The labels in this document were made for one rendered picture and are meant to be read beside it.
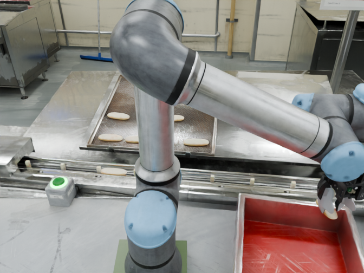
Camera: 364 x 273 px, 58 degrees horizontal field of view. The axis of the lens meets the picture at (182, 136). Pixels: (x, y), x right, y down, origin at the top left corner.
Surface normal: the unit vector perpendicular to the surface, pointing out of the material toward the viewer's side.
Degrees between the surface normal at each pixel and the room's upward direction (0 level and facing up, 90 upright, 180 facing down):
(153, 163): 94
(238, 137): 10
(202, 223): 0
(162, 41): 34
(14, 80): 90
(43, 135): 0
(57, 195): 90
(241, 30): 90
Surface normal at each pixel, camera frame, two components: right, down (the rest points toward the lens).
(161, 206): 0.00, -0.71
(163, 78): -0.15, 0.42
